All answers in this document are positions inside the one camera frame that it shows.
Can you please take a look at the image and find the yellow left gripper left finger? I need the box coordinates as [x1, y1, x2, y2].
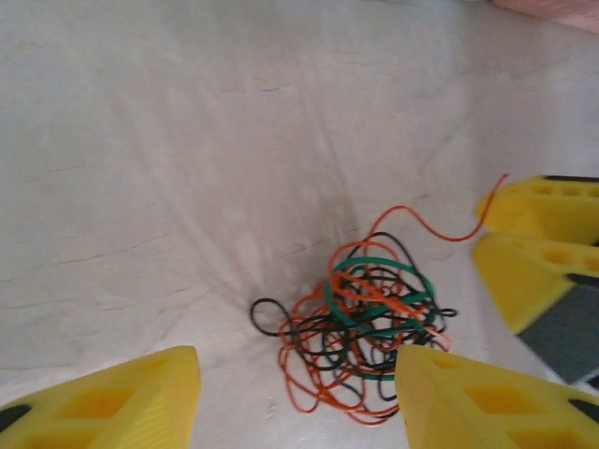
[0, 345, 203, 449]

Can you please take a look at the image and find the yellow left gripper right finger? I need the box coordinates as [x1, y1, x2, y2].
[395, 344, 599, 449]

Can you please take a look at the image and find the red thin cable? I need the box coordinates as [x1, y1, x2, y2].
[278, 173, 510, 427]

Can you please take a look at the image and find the orange thin cable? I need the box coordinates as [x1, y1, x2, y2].
[327, 240, 453, 356]

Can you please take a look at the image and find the green cable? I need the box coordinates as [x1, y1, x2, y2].
[321, 255, 440, 381]

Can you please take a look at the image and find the black thin cable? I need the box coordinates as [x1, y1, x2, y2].
[249, 231, 459, 417]

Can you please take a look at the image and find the pink plastic basket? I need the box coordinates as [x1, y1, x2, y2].
[489, 0, 599, 35]

